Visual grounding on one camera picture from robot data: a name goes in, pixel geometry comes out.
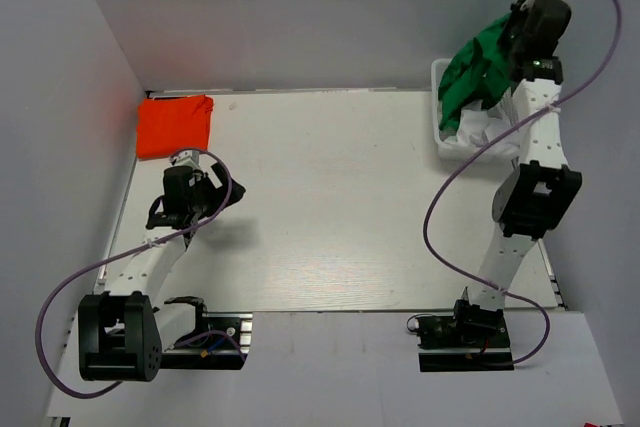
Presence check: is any green polo shirt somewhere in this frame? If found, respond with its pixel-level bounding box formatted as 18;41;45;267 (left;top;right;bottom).
441;14;510;108

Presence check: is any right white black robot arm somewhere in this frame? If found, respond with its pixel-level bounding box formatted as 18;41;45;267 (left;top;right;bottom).
451;0;582;346

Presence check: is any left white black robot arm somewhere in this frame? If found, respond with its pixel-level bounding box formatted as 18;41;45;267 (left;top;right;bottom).
78;160;246;382

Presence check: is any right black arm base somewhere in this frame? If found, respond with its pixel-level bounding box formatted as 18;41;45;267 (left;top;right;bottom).
406;314;514;373

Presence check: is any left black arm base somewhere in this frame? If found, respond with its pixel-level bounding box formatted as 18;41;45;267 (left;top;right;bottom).
160;312;253;371

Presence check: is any folded orange t shirt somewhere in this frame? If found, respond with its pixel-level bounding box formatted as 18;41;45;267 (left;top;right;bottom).
136;95;214;160

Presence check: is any crumpled white t shirt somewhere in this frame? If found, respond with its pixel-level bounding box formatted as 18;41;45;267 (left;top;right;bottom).
442;101;521;160

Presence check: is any white perforated plastic basket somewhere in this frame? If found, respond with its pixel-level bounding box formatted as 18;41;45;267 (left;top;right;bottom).
431;58;517;161

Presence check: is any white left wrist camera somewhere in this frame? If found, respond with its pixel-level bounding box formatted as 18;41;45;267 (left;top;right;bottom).
169;151;200;170

